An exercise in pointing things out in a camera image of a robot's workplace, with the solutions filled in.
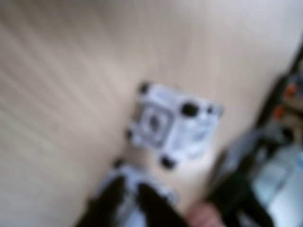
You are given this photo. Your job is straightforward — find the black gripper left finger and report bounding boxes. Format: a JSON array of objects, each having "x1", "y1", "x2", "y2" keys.
[{"x1": 75, "y1": 176, "x2": 133, "y2": 227}]

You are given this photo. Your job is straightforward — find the speckled black gripper right finger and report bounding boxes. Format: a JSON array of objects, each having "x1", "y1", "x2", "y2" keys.
[{"x1": 136, "y1": 183, "x2": 190, "y2": 227}]

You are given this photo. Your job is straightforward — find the white cube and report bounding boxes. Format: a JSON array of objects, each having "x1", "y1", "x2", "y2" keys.
[
  {"x1": 104, "y1": 159, "x2": 181, "y2": 227},
  {"x1": 125, "y1": 81, "x2": 224, "y2": 170}
]

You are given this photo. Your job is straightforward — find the white cube, lamp-like glyph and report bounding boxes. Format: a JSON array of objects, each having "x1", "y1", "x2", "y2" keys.
[{"x1": 104, "y1": 159, "x2": 181, "y2": 227}]

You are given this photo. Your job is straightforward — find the black stand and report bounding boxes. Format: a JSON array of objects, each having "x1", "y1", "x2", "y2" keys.
[{"x1": 208, "y1": 132, "x2": 273, "y2": 227}]

